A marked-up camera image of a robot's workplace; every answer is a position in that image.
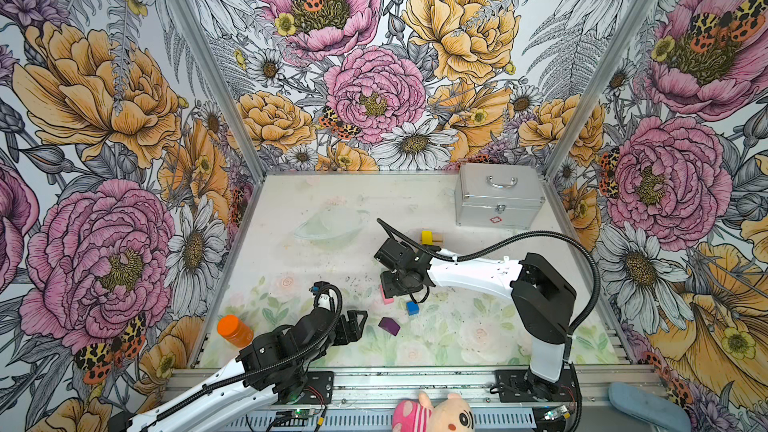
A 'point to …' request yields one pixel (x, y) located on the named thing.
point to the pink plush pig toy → (452, 415)
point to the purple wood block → (389, 325)
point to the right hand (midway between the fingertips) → (395, 296)
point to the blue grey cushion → (648, 406)
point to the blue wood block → (412, 308)
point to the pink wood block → (384, 298)
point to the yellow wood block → (426, 237)
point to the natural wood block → (437, 238)
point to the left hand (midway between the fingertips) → (352, 325)
